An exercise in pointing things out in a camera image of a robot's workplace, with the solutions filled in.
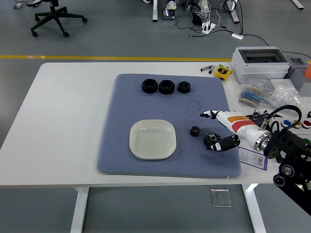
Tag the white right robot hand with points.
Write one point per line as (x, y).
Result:
(243, 126)

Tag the large black gear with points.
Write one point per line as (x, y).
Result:
(211, 138)

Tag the small black gear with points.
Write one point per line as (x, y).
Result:
(195, 131)

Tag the grey push-button control box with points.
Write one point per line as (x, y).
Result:
(288, 123)

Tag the white flat box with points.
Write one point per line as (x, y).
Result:
(281, 83)

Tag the small black hex nut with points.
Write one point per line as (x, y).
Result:
(184, 87)

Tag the grey plastic box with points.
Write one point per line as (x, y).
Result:
(297, 77)

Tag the large black hex nut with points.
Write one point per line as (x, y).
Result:
(166, 87)
(149, 86)

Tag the black electronic module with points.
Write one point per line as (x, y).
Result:
(261, 118)

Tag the blue resistor tape roll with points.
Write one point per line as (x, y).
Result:
(251, 95)

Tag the purple white label card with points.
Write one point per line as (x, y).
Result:
(252, 157)

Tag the clear bag of white parts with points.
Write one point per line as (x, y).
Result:
(286, 98)

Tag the yellow tape measure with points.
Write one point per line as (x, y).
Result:
(222, 72)

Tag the silver black marker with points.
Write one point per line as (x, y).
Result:
(206, 68)
(211, 71)

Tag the metal floor socket plate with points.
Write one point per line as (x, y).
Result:
(221, 197)

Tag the orange object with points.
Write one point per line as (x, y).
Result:
(308, 71)

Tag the white right table leg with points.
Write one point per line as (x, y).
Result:
(253, 211)

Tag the white table leg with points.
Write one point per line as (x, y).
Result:
(79, 211)
(253, 211)

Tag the white power adapter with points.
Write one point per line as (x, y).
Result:
(237, 36)

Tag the white square plate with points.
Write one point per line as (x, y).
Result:
(150, 140)

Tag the blue-grey textured mat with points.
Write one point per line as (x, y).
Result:
(145, 109)

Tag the white power strip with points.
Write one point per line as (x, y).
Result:
(208, 27)

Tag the white desk leg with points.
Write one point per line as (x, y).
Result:
(234, 13)
(155, 11)
(298, 4)

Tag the black power brick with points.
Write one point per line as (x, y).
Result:
(196, 18)

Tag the black desk phone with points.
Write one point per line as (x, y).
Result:
(168, 14)

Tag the white left table leg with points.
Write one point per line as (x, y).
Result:
(79, 211)

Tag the black office chair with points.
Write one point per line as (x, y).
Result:
(52, 14)

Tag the silver metal object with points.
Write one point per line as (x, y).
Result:
(19, 5)

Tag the grey electrical enclosure box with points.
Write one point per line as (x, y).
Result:
(260, 68)

